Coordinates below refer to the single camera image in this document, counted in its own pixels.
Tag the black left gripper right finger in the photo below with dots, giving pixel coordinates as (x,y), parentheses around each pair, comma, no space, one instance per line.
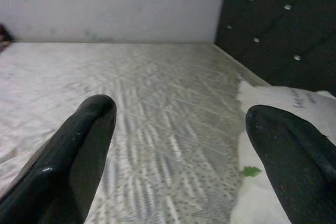
(294,161)

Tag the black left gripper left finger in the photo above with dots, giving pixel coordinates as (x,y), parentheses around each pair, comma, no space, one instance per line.
(65,155)

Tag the white pillow with writing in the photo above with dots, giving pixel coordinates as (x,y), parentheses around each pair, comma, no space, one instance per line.
(262,95)

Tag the white quilted mattress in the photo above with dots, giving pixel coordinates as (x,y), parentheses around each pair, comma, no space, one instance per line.
(157,103)

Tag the black tufted headboard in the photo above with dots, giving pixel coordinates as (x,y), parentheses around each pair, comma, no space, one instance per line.
(275,51)

